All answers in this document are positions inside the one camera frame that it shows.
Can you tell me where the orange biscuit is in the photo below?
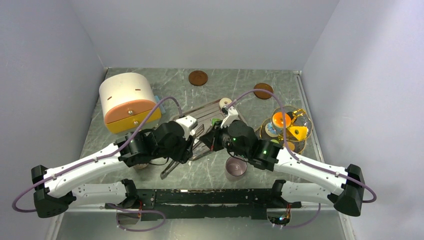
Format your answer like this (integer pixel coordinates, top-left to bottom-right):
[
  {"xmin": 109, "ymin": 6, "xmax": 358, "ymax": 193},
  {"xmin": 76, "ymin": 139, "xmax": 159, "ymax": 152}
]
[{"xmin": 287, "ymin": 141, "xmax": 296, "ymax": 152}]

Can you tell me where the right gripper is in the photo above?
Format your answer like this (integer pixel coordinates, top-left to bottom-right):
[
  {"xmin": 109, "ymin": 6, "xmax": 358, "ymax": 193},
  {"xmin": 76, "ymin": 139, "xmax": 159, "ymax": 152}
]
[{"xmin": 199, "ymin": 120, "xmax": 250, "ymax": 159}]

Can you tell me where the cream bread box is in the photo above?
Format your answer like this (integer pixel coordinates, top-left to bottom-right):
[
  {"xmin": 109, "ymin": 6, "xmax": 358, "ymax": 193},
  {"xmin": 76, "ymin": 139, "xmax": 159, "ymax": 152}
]
[{"xmin": 99, "ymin": 72, "xmax": 158, "ymax": 134}]

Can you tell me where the purple cable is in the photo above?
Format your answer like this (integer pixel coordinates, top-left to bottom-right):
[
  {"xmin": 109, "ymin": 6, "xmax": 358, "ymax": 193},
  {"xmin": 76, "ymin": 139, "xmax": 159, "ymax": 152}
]
[
  {"xmin": 225, "ymin": 88, "xmax": 378, "ymax": 229},
  {"xmin": 11, "ymin": 96, "xmax": 184, "ymax": 233}
]

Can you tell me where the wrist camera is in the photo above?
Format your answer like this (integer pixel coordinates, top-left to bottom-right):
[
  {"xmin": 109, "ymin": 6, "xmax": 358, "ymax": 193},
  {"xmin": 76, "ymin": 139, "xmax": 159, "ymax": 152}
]
[
  {"xmin": 220, "ymin": 106, "xmax": 239, "ymax": 129},
  {"xmin": 175, "ymin": 115, "xmax": 198, "ymax": 140}
]

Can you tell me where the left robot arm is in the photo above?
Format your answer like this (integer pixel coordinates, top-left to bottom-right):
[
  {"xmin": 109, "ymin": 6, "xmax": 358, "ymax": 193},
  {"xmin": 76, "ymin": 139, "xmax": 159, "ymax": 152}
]
[{"xmin": 31, "ymin": 117, "xmax": 198, "ymax": 218}]

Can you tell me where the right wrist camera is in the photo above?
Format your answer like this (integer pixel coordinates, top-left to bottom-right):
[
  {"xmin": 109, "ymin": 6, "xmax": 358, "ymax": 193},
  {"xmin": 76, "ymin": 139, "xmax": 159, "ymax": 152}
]
[{"xmin": 220, "ymin": 106, "xmax": 239, "ymax": 129}]

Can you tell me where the orange donut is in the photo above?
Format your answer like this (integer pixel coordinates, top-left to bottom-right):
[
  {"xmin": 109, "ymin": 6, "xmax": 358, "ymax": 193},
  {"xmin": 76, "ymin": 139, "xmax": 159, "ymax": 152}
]
[{"xmin": 271, "ymin": 112, "xmax": 292, "ymax": 129}]

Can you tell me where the blue sprinkled donut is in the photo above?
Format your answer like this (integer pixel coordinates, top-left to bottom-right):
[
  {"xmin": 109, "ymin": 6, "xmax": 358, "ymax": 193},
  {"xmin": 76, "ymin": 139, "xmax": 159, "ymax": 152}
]
[{"xmin": 265, "ymin": 122, "xmax": 279, "ymax": 138}]

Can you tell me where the light blue object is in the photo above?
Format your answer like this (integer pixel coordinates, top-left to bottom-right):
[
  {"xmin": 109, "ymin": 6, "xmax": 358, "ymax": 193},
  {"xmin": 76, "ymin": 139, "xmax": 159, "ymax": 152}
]
[{"xmin": 154, "ymin": 95, "xmax": 166, "ymax": 115}]

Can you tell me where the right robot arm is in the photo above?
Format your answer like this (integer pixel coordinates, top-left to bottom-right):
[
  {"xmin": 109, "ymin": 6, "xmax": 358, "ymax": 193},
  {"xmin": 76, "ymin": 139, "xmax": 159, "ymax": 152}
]
[{"xmin": 199, "ymin": 120, "xmax": 365, "ymax": 217}]

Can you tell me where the yellow cake piece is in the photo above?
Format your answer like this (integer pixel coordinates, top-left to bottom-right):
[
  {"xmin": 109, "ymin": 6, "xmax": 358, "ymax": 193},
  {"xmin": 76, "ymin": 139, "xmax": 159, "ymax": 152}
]
[{"xmin": 287, "ymin": 126, "xmax": 309, "ymax": 141}]

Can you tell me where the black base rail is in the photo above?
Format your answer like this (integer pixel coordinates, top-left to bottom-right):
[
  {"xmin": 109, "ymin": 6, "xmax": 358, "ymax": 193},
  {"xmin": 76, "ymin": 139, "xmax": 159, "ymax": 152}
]
[{"xmin": 124, "ymin": 188, "xmax": 302, "ymax": 221}]

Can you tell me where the steel tray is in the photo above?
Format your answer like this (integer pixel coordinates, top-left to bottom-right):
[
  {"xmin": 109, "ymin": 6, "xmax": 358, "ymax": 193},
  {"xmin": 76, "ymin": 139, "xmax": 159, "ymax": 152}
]
[{"xmin": 183, "ymin": 99, "xmax": 232, "ymax": 161}]

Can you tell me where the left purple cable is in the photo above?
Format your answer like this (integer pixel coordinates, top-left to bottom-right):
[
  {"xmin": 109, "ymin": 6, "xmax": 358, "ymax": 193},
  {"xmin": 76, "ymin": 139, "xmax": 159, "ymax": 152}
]
[{"xmin": 11, "ymin": 96, "xmax": 184, "ymax": 233}]

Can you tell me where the brown coaster far left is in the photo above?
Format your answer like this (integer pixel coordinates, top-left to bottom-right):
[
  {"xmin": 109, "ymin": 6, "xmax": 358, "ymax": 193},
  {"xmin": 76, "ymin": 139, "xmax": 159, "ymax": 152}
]
[{"xmin": 188, "ymin": 70, "xmax": 209, "ymax": 87}]

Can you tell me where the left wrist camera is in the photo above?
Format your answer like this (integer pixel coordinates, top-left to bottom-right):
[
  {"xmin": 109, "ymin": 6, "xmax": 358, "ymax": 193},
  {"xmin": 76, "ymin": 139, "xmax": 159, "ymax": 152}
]
[{"xmin": 175, "ymin": 115, "xmax": 198, "ymax": 140}]

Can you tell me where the brown coaster right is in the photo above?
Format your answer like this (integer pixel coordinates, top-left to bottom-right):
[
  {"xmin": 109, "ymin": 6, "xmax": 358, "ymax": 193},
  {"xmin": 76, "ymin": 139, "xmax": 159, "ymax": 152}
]
[{"xmin": 254, "ymin": 82, "xmax": 274, "ymax": 100}]

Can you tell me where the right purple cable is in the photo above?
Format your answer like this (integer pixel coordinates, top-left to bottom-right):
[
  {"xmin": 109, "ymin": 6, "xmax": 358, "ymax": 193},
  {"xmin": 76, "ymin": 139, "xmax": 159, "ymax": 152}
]
[{"xmin": 225, "ymin": 88, "xmax": 378, "ymax": 229}]

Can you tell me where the purple mug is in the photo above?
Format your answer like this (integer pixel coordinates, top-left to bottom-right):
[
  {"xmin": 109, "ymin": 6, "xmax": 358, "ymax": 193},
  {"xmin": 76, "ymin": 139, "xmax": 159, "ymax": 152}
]
[{"xmin": 224, "ymin": 157, "xmax": 248, "ymax": 182}]

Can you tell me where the white donut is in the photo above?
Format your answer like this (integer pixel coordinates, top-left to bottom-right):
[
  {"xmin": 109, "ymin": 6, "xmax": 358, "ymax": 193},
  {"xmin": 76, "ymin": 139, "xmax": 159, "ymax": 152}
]
[{"xmin": 219, "ymin": 97, "xmax": 232, "ymax": 109}]

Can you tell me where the small glass plate gold rim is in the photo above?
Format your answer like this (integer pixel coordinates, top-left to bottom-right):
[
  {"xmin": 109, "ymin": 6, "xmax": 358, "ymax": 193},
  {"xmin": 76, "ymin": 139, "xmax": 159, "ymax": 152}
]
[{"xmin": 260, "ymin": 105, "xmax": 313, "ymax": 140}]

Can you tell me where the brown coaster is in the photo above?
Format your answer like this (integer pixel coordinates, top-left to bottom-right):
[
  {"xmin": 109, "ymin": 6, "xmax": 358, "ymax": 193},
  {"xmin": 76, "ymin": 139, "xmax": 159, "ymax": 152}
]
[
  {"xmin": 188, "ymin": 70, "xmax": 209, "ymax": 87},
  {"xmin": 254, "ymin": 82, "xmax": 274, "ymax": 100}
]

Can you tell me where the green cake slice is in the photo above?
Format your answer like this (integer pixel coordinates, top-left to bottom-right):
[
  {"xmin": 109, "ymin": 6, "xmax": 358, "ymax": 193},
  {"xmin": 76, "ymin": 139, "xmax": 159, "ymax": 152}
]
[{"xmin": 211, "ymin": 118, "xmax": 222, "ymax": 126}]

